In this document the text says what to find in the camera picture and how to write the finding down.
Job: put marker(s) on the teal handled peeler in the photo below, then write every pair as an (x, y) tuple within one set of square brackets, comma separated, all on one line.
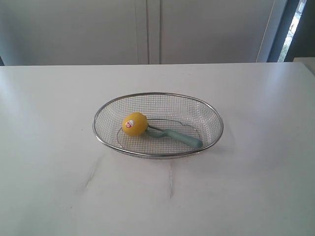
[(182, 138)]

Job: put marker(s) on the yellow lemon with sticker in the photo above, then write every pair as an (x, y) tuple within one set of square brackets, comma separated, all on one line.
[(135, 124)]

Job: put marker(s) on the white cabinet doors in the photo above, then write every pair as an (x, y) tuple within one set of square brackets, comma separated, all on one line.
[(84, 32)]

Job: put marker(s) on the window strip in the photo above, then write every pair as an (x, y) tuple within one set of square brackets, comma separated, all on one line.
[(294, 21)]

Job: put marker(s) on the oval metal wire mesh basket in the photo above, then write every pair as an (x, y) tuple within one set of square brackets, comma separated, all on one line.
[(157, 125)]

